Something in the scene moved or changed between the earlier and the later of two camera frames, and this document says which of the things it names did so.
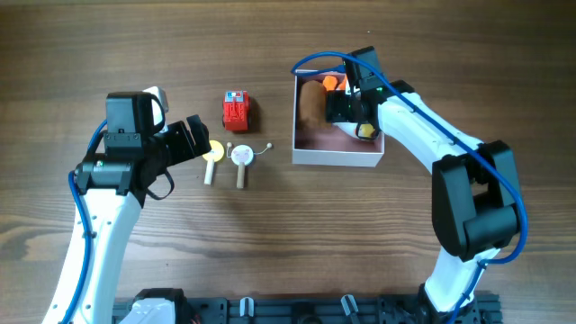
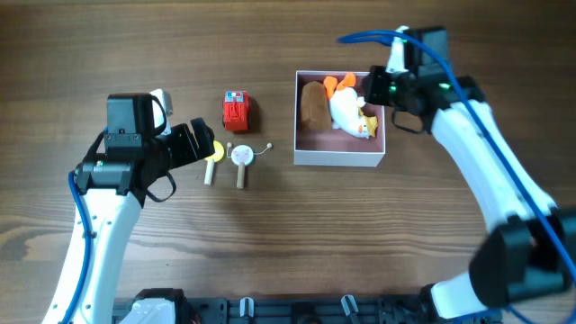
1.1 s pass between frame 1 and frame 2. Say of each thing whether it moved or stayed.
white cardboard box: stayed
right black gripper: moved
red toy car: stayed
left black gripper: stayed
